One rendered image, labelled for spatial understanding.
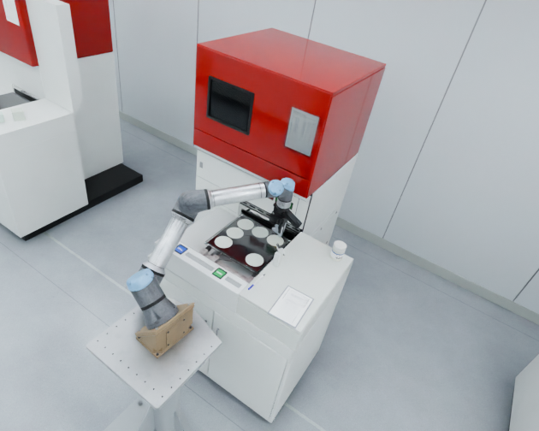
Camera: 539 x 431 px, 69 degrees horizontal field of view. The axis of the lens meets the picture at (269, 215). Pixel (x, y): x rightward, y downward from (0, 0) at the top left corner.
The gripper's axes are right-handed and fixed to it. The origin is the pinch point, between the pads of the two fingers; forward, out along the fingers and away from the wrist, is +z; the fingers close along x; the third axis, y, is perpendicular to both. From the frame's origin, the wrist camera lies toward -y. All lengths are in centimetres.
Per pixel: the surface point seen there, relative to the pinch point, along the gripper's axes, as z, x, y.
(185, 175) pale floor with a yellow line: 100, -139, 171
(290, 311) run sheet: 4.9, 41.0, -26.3
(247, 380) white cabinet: 67, 47, -14
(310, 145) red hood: -52, -12, -2
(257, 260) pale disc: 11.4, 14.0, 5.4
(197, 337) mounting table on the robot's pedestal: 19, 68, 7
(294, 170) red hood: -34.6, -12.6, 4.2
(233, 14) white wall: -62, -179, 150
